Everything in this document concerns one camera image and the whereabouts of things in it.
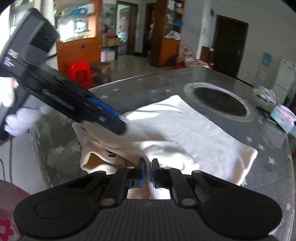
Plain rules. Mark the white refrigerator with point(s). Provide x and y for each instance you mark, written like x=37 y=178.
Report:
x=284 y=79

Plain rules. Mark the tissue pack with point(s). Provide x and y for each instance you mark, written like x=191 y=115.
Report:
x=284 y=117

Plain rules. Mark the crumpled patterned cloth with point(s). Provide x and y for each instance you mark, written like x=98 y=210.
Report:
x=266 y=94

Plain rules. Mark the cream white garment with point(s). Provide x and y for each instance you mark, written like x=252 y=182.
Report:
x=171 y=132

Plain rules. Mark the wooden cabinet with glass shelves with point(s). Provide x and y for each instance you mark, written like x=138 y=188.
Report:
x=79 y=26

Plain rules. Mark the round induction cooktop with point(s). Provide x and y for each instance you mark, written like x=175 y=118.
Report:
x=220 y=101

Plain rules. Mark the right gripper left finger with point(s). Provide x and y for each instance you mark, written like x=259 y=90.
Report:
x=118 y=184

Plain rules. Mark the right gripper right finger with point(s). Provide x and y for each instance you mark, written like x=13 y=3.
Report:
x=173 y=180

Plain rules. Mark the water dispenser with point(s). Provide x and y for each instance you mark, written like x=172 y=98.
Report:
x=262 y=72

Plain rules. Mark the polka dot play tent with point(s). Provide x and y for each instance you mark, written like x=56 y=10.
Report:
x=186 y=58

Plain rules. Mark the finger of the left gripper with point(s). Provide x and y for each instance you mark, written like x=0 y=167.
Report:
x=104 y=106
x=110 y=122

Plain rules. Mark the red plastic stool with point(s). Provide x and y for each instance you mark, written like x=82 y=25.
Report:
x=80 y=73

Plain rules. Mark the white gloved left hand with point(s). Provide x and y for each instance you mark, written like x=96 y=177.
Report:
x=25 y=117

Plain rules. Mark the grey star quilted table cover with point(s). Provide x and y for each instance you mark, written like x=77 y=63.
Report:
x=272 y=173

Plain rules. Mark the dark wooden door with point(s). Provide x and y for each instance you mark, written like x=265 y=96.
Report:
x=228 y=44

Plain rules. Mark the left wooden shelf cabinet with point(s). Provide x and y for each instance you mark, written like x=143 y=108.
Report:
x=166 y=34

